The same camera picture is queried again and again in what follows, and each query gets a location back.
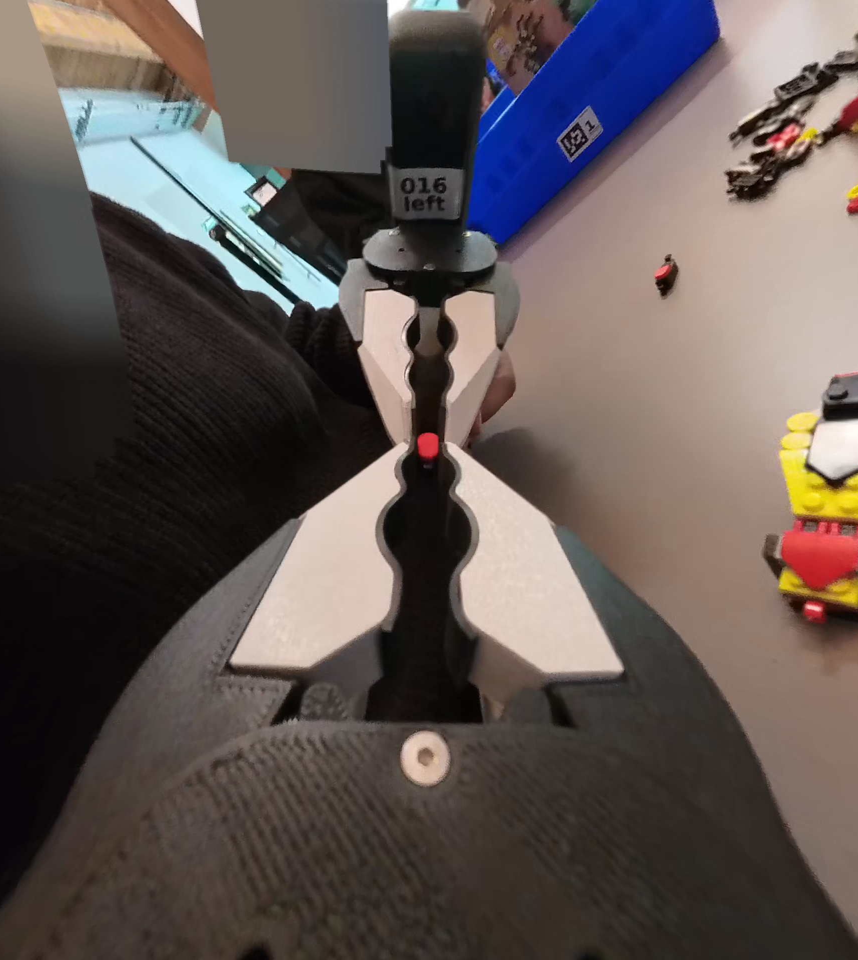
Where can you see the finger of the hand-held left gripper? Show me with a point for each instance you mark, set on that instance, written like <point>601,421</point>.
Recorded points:
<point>474,337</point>
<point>384,337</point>

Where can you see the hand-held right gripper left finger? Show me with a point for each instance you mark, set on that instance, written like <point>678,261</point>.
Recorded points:
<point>309,600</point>

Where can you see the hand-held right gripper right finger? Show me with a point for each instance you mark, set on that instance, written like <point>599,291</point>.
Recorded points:
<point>541,600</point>

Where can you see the blue bin with white tag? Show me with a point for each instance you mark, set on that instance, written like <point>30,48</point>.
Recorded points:
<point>624,90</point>

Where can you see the person's black sweater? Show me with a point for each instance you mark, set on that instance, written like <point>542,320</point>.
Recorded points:
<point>136,450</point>

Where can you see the red black rounded lego piece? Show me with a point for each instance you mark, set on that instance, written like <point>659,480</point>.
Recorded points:
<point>665,274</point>

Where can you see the cardboard lego box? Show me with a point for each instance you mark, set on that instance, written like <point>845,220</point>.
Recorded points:
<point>526,45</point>

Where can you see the black lego part red stud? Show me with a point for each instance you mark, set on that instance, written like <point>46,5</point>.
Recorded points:
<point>427,446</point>

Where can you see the wooden ceiling beam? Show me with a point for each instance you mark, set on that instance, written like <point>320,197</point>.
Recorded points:
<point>158,45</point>

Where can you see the pile of lego pieces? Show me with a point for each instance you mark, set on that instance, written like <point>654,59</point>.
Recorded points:
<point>774,142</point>

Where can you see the yellow red lego car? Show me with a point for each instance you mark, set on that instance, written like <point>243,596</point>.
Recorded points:
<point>834,487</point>

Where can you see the person's left forearm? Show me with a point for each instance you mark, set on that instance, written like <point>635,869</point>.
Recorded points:
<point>324,352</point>

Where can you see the person's left hand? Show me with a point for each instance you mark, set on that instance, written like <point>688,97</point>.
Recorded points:
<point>500,390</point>

